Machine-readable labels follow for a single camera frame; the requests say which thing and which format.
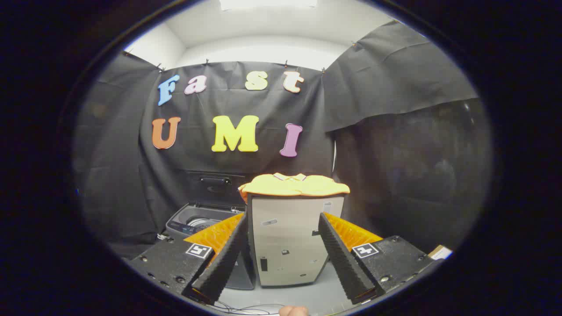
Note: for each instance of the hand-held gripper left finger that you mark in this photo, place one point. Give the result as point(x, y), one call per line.
point(224, 263)

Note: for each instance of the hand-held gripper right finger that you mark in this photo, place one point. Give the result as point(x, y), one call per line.
point(340, 263)

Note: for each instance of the grey washing machine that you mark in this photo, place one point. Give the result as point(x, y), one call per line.
point(178, 221)

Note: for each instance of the dark washing machine lid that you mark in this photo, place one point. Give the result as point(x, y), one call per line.
point(215, 188)

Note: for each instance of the orange polo shirt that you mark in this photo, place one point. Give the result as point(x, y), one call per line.
point(298, 186)

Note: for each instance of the grey cabinet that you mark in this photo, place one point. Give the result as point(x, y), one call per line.
point(285, 237)

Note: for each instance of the brown cardboard box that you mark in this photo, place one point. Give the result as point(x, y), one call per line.
point(440, 252)

